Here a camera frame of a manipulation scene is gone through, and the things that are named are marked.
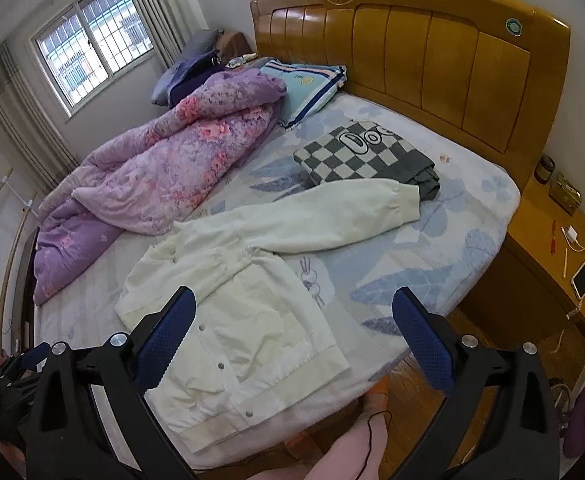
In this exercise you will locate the dark glass jar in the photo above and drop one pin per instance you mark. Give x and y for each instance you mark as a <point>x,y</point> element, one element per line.
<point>543,169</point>

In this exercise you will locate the purple floral quilt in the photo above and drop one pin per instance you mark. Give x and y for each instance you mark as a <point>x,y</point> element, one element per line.
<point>172,160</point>

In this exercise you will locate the dark blue pillow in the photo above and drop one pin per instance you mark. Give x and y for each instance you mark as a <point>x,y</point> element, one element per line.
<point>187,70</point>

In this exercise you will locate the white stick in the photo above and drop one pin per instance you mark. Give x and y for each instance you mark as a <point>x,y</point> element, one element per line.
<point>566,262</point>

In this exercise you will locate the barred window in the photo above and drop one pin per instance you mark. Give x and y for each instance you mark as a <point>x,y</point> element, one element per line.
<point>90,40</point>

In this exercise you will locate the wooden bed headboard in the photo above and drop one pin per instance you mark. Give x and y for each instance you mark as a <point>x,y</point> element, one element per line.
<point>422,60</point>

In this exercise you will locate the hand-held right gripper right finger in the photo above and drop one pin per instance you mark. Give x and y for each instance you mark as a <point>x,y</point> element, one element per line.
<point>422,342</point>

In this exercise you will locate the white charger plug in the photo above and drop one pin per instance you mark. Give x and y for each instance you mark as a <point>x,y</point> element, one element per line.
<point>570,236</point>

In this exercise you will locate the wooden nightstand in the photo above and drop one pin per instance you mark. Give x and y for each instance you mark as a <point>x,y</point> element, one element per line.
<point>527,265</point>

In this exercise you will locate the wooden pole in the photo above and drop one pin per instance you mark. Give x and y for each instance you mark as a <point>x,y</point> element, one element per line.
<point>12,260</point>

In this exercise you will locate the pale striped curtain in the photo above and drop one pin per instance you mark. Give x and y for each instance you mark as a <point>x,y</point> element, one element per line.
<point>27,120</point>
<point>167,10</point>

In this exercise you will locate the golden box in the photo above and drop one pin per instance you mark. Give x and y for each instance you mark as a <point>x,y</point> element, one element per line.
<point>565,192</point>

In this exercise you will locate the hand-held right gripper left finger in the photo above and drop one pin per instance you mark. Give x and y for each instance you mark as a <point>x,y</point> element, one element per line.
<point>168,340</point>

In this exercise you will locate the striped light blue pillow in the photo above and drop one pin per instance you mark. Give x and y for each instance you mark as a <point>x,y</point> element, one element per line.
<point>305,85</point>

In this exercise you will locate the grey checkered sweater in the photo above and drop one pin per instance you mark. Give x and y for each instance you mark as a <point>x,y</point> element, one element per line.
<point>352,160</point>

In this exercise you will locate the white snap-button jacket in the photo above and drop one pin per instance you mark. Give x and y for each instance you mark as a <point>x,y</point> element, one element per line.
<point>252,310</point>

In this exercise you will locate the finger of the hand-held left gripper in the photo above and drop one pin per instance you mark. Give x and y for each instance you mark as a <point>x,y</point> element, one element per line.
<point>33,356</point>

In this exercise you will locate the red pen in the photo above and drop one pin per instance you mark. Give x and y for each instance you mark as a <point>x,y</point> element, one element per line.
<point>553,237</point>

